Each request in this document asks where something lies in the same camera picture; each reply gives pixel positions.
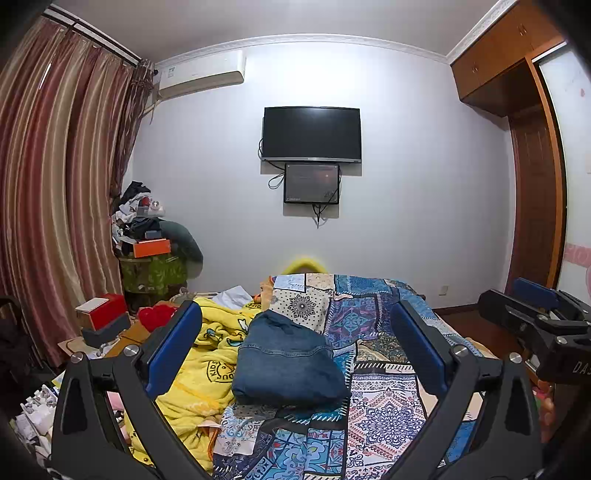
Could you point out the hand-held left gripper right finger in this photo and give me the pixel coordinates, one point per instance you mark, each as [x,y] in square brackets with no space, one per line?
[418,346]

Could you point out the wooden nightstand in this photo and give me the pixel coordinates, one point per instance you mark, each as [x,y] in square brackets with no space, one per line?
[134,336]

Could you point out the pile of clothes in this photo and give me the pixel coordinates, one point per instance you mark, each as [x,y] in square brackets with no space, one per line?
[138,226]

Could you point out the red heart cushion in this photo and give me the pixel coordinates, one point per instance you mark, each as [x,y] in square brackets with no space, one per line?
[157,317]

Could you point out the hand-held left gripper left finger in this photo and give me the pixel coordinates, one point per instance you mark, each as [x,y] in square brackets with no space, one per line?
[173,350]

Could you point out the yellow cartoon blanket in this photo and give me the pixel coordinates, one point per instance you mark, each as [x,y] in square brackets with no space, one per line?
[207,369]

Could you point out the white curtain rail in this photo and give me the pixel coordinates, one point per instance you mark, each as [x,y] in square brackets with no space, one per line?
[92,34]

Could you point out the blue patchwork bedspread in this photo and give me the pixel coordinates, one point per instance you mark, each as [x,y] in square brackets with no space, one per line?
[383,406]

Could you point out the striped red curtain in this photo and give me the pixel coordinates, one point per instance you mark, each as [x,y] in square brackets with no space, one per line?
[55,184]

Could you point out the white air conditioner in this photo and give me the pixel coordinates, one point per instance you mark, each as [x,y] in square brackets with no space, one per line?
[203,76]

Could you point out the grey pouch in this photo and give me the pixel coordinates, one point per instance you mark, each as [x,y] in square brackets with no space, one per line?
[106,332]

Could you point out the pile of white papers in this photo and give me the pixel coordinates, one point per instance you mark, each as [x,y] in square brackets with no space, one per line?
[34,415]

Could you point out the white sliding wardrobe door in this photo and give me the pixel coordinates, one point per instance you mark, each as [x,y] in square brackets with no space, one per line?
[575,161]

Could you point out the orange plush toy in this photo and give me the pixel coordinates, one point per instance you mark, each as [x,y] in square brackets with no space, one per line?
[262,293]

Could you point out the black wall television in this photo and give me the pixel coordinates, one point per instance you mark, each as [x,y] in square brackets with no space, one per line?
[311,134]

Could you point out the pink plastic toy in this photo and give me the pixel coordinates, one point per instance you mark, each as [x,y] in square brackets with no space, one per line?
[547,410]

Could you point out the red box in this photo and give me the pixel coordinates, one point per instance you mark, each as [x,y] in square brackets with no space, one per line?
[113,311]

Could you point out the orange box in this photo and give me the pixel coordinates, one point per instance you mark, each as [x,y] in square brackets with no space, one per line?
[152,248]

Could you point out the white cloth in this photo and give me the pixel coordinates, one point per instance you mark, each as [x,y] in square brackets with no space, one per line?
[235,295]

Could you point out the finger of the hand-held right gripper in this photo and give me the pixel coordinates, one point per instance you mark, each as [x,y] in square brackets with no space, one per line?
[535,290]
[503,307]

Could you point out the small wall monitor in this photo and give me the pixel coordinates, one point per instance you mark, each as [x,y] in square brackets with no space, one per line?
[311,182]

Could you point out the green patterned cloth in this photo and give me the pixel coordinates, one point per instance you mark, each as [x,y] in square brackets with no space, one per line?
[152,277]

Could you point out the dark green bag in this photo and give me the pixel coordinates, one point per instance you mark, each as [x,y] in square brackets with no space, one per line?
[184,240]

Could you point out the wooden wardrobe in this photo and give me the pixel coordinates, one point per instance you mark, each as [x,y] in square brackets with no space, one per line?
[498,55]

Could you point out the blue denim jeans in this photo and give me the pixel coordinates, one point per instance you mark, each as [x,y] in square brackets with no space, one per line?
[286,360]

